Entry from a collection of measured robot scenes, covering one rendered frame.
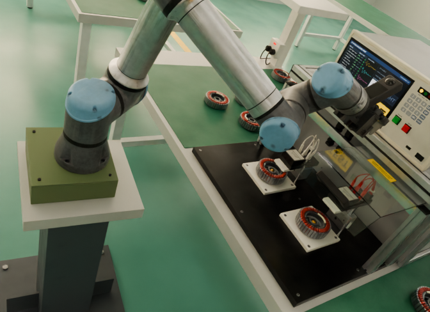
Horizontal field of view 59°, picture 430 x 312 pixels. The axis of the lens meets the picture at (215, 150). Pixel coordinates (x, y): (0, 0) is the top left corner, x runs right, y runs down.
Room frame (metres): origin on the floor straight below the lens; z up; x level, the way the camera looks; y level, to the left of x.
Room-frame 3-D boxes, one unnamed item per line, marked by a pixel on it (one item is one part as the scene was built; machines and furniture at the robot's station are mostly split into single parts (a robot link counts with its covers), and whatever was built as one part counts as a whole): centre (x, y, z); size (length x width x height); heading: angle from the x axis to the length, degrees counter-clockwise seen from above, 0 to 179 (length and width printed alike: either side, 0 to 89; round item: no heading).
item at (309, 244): (0.94, -0.38, 0.78); 0.15 x 0.15 x 0.01; 43
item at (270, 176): (1.12, -0.22, 0.80); 0.11 x 0.11 x 0.04
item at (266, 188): (1.12, -0.22, 0.78); 0.15 x 0.15 x 0.01; 43
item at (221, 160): (1.04, -0.31, 0.76); 0.64 x 0.47 x 0.02; 43
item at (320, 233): (0.94, -0.38, 0.80); 0.11 x 0.11 x 0.04
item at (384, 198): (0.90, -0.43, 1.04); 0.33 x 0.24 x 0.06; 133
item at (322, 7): (2.09, -0.11, 0.98); 0.37 x 0.35 x 0.46; 43
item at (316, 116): (1.09, -0.37, 1.03); 0.62 x 0.01 x 0.03; 43
